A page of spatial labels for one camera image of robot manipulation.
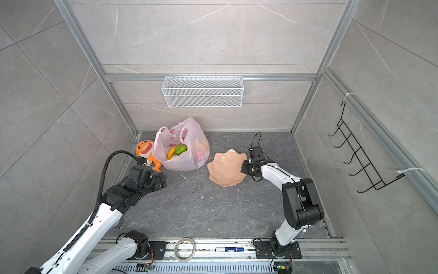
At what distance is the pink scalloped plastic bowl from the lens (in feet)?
3.12

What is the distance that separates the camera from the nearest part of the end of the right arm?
0.68 meters

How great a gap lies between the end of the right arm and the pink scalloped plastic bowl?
0.34 ft
